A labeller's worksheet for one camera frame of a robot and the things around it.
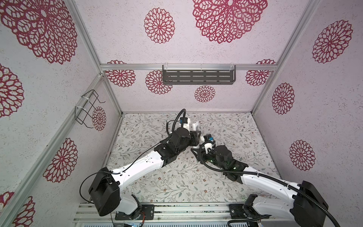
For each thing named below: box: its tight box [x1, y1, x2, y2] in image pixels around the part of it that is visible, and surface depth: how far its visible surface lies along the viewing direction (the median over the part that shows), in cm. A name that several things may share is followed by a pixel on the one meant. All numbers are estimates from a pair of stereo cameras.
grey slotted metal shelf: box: [162, 64, 236, 85], surface depth 96 cm
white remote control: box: [192, 121, 200, 131], surface depth 72 cm
